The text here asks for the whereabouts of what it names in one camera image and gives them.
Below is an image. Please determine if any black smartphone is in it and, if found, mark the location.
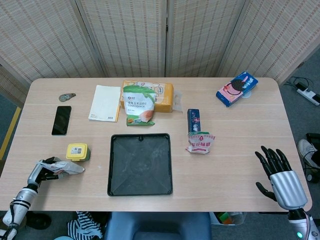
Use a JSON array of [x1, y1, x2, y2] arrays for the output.
[[51, 105, 72, 136]]

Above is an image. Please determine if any yellow orange food package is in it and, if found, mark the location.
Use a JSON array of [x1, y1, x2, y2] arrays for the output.
[[120, 80, 175, 114]]

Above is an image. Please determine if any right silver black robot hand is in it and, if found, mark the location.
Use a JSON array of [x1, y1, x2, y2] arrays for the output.
[[254, 145, 309, 210]]

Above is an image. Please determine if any pink white sugar bag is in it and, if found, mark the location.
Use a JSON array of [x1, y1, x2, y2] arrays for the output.
[[185, 131, 217, 155]]

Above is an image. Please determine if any black square plastic tray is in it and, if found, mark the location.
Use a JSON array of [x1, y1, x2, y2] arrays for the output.
[[106, 133, 174, 197]]

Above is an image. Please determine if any blue cookie box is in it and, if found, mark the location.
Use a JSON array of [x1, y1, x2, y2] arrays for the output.
[[215, 71, 259, 108]]

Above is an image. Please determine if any black white striped cloth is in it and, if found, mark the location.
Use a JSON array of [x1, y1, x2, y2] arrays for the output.
[[67, 210, 104, 240]]

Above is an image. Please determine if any woven folding screen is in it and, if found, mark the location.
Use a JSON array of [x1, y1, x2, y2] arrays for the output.
[[0, 0, 320, 100]]

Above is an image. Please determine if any white power strip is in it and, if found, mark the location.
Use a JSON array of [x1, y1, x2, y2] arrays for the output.
[[295, 83, 320, 107]]

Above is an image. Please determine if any white sneaker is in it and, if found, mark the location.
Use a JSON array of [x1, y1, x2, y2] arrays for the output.
[[297, 138, 320, 167]]

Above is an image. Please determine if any white paper notebook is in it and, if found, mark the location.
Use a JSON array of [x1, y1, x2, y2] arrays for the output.
[[87, 84, 122, 123]]

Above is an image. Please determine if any white plastic snack packet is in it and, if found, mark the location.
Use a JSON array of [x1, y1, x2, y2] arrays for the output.
[[35, 159, 86, 176]]

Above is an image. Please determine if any colourful storage box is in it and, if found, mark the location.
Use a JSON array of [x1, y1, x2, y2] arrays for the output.
[[209, 211, 248, 226]]

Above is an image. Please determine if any dark blue slim box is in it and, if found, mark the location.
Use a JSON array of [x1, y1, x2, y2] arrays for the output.
[[187, 108, 203, 136]]

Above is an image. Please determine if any blue chair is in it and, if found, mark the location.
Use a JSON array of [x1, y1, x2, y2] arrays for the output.
[[103, 211, 212, 240]]

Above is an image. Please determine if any green tub yellow lid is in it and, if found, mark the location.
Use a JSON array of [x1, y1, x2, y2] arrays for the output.
[[65, 142, 91, 163]]

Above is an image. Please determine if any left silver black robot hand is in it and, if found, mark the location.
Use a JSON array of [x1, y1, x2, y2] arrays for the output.
[[27, 156, 64, 189]]

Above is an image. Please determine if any green corn starch bag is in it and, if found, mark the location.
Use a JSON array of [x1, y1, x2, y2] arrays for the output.
[[122, 84, 158, 127]]

